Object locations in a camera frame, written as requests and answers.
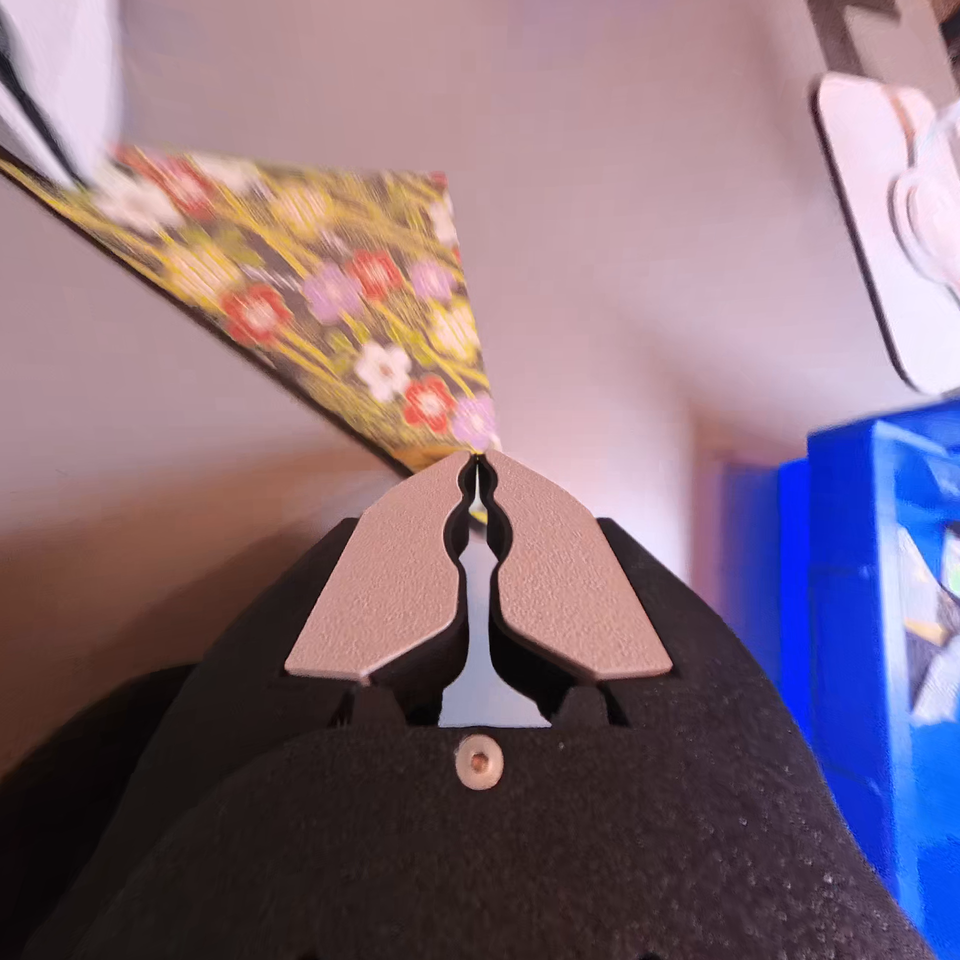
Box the white stand plate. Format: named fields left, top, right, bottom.
left=812, top=68, right=960, bottom=399

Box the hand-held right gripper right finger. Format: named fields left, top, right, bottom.
left=480, top=447, right=673, bottom=718

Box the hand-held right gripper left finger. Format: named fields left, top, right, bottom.
left=282, top=447, right=478, bottom=718

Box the blue plastic bin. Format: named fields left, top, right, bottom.
left=717, top=398, right=960, bottom=960

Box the green backed floral paper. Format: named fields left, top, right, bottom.
left=0, top=143, right=504, bottom=526

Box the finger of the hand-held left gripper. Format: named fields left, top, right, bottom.
left=0, top=68, right=73, bottom=189
left=0, top=0, right=124, bottom=187

